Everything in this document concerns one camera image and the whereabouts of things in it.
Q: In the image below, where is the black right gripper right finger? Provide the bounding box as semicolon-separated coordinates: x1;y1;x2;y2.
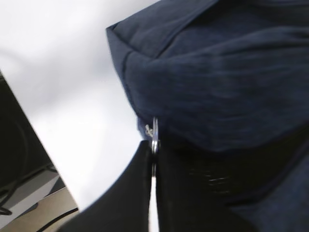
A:
155;144;257;232

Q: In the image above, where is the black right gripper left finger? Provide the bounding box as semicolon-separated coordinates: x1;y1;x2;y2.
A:
59;141;152;232

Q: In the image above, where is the navy blue lunch bag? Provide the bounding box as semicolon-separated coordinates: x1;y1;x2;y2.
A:
106;0;309;232

